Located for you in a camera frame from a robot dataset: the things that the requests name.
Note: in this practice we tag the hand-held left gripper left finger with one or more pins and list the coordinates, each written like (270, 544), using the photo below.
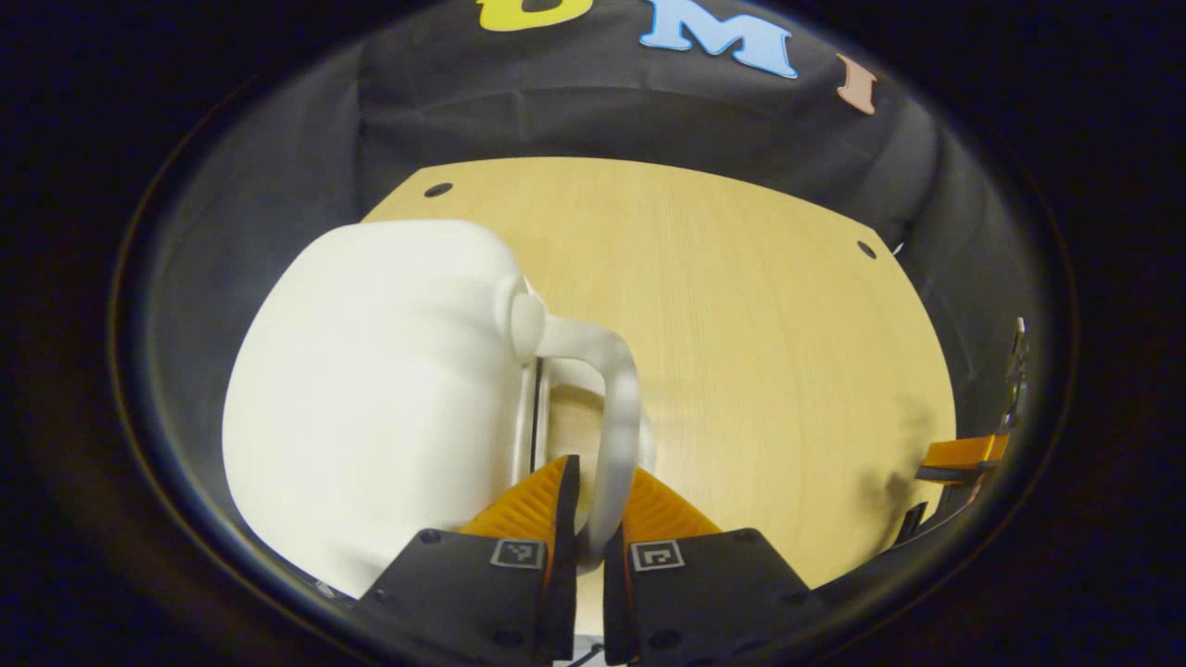
(567, 528)

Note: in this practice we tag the white hard-shell suitcase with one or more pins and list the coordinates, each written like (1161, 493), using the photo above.
(371, 389)

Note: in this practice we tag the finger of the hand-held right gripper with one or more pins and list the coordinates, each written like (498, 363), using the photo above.
(964, 452)
(954, 514)

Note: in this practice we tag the black backdrop cloth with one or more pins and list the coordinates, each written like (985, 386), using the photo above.
(602, 120)

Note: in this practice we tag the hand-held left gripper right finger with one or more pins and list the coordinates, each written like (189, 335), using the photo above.
(616, 602)

